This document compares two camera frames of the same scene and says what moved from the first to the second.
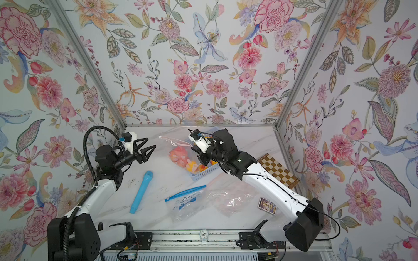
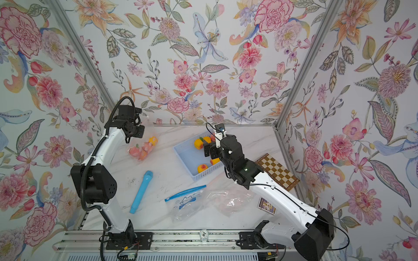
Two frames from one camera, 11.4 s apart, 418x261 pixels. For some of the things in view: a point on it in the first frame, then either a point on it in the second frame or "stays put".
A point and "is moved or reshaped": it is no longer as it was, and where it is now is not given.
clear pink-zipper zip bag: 182,154 is moved or reshaped
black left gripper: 139,159 -> 141,132
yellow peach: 192,167 -> 153,140
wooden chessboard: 272,166 stays put
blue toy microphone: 147,178 stays put
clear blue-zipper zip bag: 186,204 stays put
